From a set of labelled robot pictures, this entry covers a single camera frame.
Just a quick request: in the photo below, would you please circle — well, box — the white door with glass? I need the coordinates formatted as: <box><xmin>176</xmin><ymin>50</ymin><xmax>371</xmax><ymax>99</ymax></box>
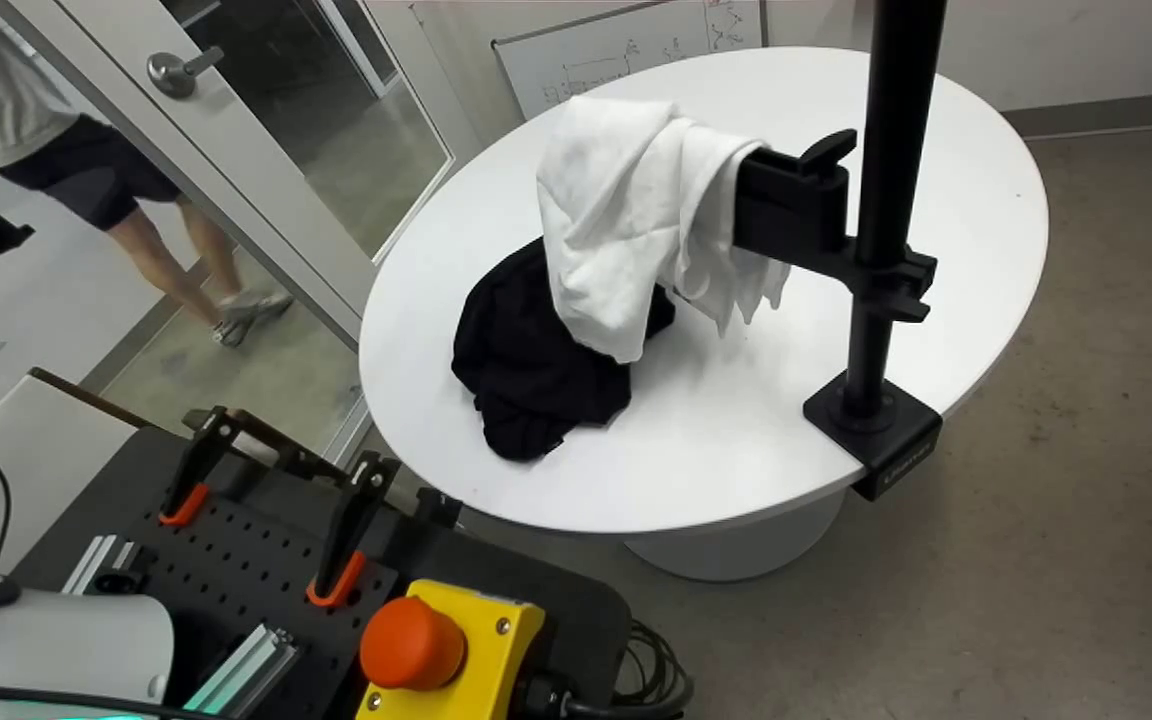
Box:
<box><xmin>0</xmin><ymin>0</ymin><xmax>471</xmax><ymax>342</ymax></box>

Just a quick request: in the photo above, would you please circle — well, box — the white table pedestal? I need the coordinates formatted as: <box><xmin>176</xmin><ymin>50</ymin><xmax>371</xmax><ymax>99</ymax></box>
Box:
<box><xmin>619</xmin><ymin>489</ymin><xmax>850</xmax><ymax>583</ymax></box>

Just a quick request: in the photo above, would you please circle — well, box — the black cloth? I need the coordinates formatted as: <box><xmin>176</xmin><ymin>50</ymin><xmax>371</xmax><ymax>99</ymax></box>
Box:
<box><xmin>447</xmin><ymin>237</ymin><xmax>680</xmax><ymax>466</ymax></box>

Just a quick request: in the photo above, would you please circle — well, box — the long aluminium extrusion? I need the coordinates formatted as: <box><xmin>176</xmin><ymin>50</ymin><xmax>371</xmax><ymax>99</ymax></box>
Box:
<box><xmin>182</xmin><ymin>620</ymin><xmax>303</xmax><ymax>720</ymax></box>

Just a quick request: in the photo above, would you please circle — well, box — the person in dark shorts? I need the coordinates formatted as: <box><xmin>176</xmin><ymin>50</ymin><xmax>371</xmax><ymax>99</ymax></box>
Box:
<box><xmin>0</xmin><ymin>0</ymin><xmax>295</xmax><ymax>350</ymax></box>

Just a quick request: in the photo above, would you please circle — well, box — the white cloth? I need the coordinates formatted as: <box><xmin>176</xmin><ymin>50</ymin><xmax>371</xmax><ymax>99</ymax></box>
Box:
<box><xmin>534</xmin><ymin>92</ymin><xmax>796</xmax><ymax>366</ymax></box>

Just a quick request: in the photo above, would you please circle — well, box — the black cable bundle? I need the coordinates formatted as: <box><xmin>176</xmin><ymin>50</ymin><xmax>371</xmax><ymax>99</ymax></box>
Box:
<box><xmin>521</xmin><ymin>617</ymin><xmax>698</xmax><ymax>720</ymax></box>

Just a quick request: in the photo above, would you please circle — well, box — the silver door handle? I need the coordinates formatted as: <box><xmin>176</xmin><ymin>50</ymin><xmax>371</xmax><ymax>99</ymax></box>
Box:
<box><xmin>145</xmin><ymin>39</ymin><xmax>229</xmax><ymax>105</ymax></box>

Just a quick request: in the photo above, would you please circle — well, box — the black clamp orange handle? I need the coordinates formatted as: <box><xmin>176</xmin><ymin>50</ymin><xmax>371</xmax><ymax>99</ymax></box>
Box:
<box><xmin>151</xmin><ymin>404</ymin><xmax>277</xmax><ymax>536</ymax></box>
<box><xmin>303</xmin><ymin>446</ymin><xmax>403</xmax><ymax>617</ymax></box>

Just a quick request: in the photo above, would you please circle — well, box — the short aluminium extrusion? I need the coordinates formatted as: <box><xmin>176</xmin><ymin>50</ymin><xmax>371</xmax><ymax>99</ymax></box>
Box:
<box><xmin>57</xmin><ymin>531</ymin><xmax>148</xmax><ymax>598</ymax></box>

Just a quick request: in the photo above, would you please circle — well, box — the yellow emergency stop red button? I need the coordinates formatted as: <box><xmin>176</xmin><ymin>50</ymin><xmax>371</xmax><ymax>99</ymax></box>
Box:
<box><xmin>353</xmin><ymin>575</ymin><xmax>554</xmax><ymax>720</ymax></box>

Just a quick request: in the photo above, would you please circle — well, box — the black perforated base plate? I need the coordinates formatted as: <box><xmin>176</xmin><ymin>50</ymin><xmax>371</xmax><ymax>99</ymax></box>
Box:
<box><xmin>9</xmin><ymin>423</ymin><xmax>640</xmax><ymax>720</ymax></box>

